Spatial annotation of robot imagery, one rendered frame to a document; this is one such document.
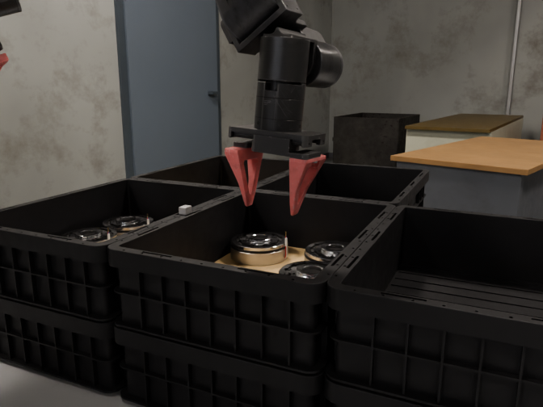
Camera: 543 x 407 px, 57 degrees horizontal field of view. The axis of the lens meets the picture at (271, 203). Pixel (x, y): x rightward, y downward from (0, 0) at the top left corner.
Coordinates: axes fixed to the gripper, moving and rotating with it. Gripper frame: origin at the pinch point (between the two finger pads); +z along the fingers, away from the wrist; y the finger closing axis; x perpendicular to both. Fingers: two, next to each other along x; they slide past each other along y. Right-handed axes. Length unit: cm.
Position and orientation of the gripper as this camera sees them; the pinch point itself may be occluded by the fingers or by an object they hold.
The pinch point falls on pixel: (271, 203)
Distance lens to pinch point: 62.2
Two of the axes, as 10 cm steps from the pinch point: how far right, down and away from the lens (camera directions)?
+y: -8.9, -1.8, 4.2
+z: -0.8, 9.7, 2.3
